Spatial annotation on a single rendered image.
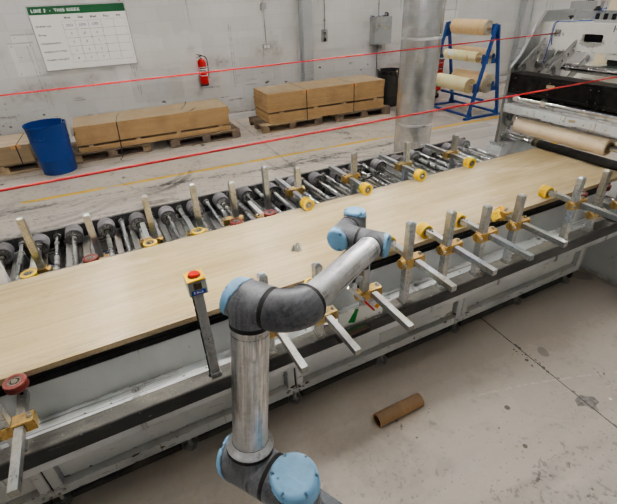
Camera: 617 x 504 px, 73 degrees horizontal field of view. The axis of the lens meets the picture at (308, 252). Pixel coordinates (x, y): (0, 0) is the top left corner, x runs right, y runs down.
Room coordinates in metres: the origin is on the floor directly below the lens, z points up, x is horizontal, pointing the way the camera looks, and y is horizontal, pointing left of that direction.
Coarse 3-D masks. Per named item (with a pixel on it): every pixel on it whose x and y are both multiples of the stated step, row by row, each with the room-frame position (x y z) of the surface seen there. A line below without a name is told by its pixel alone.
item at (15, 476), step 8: (24, 392) 1.10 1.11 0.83; (16, 400) 1.07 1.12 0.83; (24, 400) 1.06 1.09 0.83; (16, 408) 1.03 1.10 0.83; (24, 408) 1.03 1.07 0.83; (16, 432) 0.93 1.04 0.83; (24, 432) 0.94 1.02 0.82; (16, 440) 0.90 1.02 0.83; (24, 440) 0.91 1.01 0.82; (16, 448) 0.87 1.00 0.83; (24, 448) 0.88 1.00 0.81; (16, 456) 0.84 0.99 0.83; (16, 464) 0.81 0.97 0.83; (16, 472) 0.78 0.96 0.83; (8, 480) 0.76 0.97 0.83; (16, 480) 0.75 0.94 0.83; (8, 488) 0.73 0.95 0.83; (16, 488) 0.73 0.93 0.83
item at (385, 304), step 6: (372, 294) 1.58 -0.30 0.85; (378, 294) 1.57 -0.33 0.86; (378, 300) 1.54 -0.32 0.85; (384, 300) 1.52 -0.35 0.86; (384, 306) 1.49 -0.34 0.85; (390, 306) 1.48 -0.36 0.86; (390, 312) 1.45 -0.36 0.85; (396, 312) 1.44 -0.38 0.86; (396, 318) 1.41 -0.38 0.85; (402, 318) 1.39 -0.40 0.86; (402, 324) 1.37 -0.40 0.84; (408, 324) 1.35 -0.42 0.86; (408, 330) 1.34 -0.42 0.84
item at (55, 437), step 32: (608, 224) 2.42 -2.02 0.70; (512, 256) 2.08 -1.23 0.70; (544, 256) 2.13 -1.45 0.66; (384, 320) 1.61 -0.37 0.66; (192, 384) 1.22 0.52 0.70; (224, 384) 1.25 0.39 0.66; (96, 416) 1.08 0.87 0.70; (128, 416) 1.08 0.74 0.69; (32, 448) 0.95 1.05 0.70; (64, 448) 0.98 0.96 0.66; (0, 480) 0.88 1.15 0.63
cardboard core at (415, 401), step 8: (408, 400) 1.58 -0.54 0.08; (416, 400) 1.58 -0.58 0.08; (392, 408) 1.53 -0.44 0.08; (400, 408) 1.53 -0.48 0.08; (408, 408) 1.54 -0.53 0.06; (416, 408) 1.55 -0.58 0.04; (376, 416) 1.52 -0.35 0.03; (384, 416) 1.48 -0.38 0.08; (392, 416) 1.49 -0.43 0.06; (400, 416) 1.50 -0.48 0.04; (376, 424) 1.49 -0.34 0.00; (384, 424) 1.46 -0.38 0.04
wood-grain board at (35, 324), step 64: (384, 192) 2.66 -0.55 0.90; (448, 192) 2.61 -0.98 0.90; (512, 192) 2.56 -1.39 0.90; (128, 256) 1.96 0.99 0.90; (192, 256) 1.93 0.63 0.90; (256, 256) 1.90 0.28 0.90; (320, 256) 1.87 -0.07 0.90; (0, 320) 1.46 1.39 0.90; (64, 320) 1.44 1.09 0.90; (128, 320) 1.42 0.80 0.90; (192, 320) 1.42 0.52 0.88; (0, 384) 1.11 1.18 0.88
